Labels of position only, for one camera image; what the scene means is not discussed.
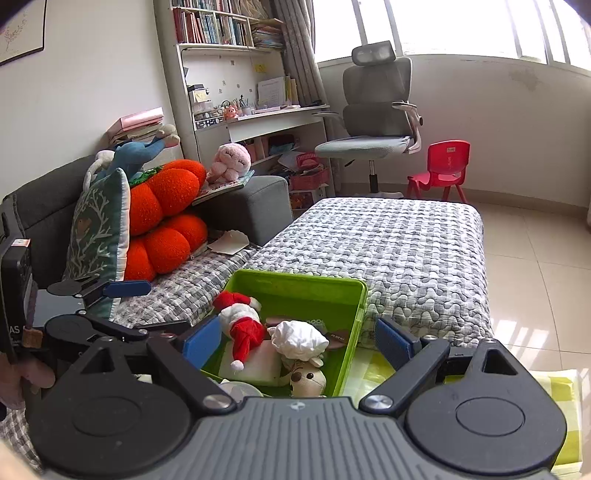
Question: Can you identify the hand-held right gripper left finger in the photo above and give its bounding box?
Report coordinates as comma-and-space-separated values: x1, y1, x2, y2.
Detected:
69, 316, 236, 412

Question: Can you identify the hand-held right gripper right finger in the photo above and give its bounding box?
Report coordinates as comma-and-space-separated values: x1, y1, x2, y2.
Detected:
359, 318, 532, 414

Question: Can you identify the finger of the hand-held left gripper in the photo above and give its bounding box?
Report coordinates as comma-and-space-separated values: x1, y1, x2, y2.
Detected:
74, 314, 192, 344
46, 279, 153, 324

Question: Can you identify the red white santa plush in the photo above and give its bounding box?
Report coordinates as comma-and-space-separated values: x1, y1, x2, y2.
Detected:
213, 292, 267, 371

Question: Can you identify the green plastic bin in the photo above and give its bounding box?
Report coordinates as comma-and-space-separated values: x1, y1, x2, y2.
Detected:
199, 269, 369, 398

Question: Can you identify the white cloth hat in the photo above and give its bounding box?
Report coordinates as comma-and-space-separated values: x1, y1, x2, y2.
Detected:
269, 320, 329, 360

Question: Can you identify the person's left forearm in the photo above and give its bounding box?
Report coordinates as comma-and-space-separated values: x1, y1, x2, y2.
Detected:
0, 438, 40, 480

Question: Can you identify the person's left hand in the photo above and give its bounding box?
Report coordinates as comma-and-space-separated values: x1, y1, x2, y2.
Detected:
0, 355, 55, 409

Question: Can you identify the orange pumpkin cushion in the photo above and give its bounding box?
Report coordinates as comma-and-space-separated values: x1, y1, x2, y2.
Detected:
124, 213, 209, 282
129, 159, 207, 236

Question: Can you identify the teal pillow white coral print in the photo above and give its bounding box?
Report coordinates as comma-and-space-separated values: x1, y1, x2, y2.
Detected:
62, 167, 132, 296

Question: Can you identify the grey quilted ottoman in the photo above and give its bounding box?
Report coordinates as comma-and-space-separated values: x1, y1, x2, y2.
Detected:
242, 197, 494, 352

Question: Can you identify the white paper scrap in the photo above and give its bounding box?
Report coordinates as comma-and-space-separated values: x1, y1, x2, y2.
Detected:
207, 229, 250, 254

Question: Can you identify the blue plush toy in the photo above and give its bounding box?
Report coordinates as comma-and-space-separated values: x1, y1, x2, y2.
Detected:
113, 138, 167, 178

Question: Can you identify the picture book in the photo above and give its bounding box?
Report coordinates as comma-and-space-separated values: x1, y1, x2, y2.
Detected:
191, 170, 256, 206

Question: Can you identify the grey sofa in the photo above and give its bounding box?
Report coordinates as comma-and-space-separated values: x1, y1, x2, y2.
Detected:
0, 157, 293, 287

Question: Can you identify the pink plush toy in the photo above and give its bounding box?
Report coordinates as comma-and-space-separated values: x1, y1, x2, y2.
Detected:
206, 143, 252, 183

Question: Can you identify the stack of pink books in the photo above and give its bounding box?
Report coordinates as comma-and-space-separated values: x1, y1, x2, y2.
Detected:
108, 107, 164, 144

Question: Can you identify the yellow-green checked tablecloth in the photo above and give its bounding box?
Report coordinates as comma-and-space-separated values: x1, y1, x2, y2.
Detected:
342, 346, 583, 472

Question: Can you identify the red plastic basket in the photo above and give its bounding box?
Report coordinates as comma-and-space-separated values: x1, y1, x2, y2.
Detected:
288, 168, 331, 192

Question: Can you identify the red plastic chair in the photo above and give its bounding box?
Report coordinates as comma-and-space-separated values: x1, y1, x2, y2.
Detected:
406, 141, 472, 204

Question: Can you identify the white desk with bookshelf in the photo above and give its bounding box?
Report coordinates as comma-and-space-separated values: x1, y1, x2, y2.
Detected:
154, 0, 335, 199

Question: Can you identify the grey office chair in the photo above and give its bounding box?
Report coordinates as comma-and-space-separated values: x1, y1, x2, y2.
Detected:
314, 41, 423, 197

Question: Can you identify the row of books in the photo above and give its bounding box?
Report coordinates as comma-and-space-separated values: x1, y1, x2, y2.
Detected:
172, 0, 252, 47

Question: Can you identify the stack of magazines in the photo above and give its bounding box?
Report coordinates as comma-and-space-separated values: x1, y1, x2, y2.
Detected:
252, 18, 284, 49

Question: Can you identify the grey patterned curtain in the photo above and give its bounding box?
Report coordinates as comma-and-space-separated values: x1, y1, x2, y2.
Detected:
272, 0, 326, 107

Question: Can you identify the window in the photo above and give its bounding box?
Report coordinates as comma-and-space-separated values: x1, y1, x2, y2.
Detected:
314, 0, 591, 63

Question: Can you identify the framed wall picture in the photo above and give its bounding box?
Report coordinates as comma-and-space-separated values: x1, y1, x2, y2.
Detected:
0, 0, 48, 65

